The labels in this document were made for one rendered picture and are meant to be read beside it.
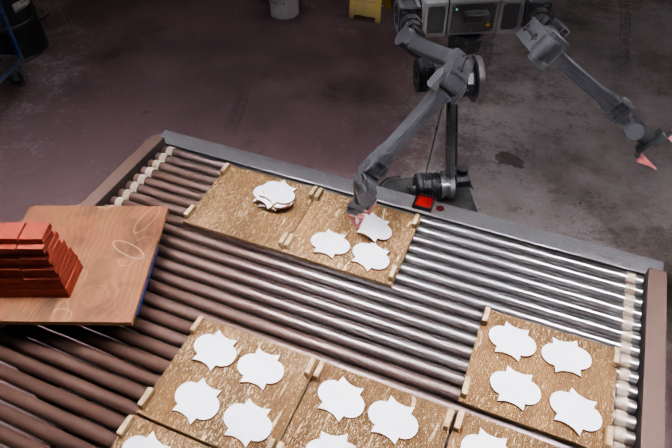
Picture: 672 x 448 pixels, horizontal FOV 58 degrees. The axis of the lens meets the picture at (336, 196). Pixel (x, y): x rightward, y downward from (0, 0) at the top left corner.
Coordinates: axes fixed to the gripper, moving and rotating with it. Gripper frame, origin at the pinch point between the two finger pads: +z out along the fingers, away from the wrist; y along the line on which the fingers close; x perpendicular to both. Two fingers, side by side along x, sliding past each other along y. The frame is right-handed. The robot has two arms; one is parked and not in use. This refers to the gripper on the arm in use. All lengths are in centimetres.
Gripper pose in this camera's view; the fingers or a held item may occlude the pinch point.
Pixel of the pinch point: (362, 219)
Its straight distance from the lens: 220.0
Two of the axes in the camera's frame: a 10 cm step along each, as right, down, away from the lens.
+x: -8.7, -2.8, 4.1
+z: 0.5, 7.8, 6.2
